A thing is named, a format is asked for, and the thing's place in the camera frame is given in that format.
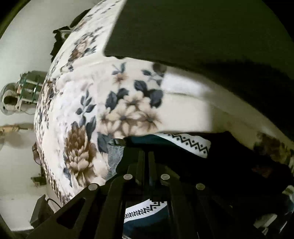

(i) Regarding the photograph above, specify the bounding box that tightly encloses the black box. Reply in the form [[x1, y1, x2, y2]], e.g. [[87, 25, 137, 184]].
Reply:
[[30, 195, 55, 228]]

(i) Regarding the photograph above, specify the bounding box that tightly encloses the white round vessel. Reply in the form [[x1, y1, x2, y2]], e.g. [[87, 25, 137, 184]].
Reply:
[[0, 84, 22, 116]]

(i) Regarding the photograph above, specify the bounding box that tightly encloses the striped knit sweater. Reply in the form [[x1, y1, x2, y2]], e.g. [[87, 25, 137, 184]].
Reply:
[[106, 131, 294, 239]]

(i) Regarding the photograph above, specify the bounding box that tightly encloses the black cloth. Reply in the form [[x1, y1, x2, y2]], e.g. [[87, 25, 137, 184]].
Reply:
[[49, 26, 71, 62], [69, 9, 92, 28]]

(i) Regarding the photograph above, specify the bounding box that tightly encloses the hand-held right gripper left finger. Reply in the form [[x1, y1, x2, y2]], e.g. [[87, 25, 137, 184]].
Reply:
[[26, 150, 148, 239]]

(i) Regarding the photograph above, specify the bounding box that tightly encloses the dark teal fleece garment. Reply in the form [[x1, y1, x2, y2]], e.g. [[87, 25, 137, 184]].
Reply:
[[104, 0, 294, 138]]

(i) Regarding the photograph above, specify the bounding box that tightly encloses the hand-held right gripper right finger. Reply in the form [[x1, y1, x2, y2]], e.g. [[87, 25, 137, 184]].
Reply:
[[148, 150, 264, 239]]

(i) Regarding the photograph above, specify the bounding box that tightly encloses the floral blanket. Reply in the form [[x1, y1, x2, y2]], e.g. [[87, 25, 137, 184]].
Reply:
[[33, 0, 294, 207]]

